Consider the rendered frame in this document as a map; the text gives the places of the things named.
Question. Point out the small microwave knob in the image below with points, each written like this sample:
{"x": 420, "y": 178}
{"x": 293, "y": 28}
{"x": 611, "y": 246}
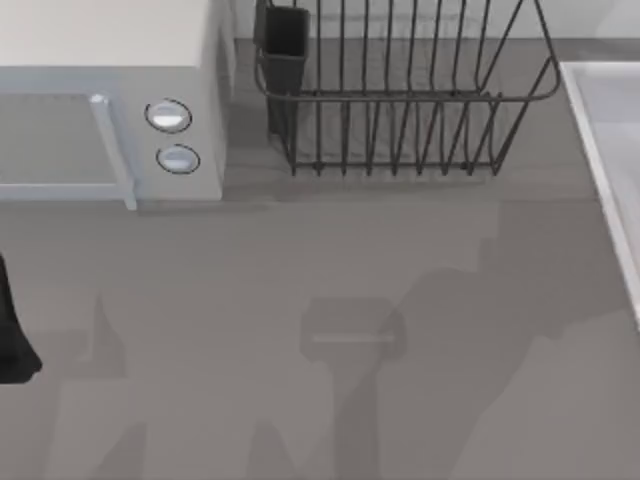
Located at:
{"x": 178, "y": 159}

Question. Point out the large microwave knob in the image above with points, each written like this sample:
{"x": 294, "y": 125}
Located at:
{"x": 168, "y": 116}

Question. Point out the black cutlery holder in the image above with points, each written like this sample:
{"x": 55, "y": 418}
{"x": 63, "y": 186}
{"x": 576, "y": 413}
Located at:
{"x": 282, "y": 45}

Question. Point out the microwave oven door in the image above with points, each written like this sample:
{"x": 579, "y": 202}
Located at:
{"x": 45, "y": 140}

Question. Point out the pale microwave oven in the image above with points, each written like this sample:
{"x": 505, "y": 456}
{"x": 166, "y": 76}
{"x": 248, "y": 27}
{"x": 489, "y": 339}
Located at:
{"x": 100, "y": 35}

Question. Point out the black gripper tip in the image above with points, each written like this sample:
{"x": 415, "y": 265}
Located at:
{"x": 12, "y": 345}

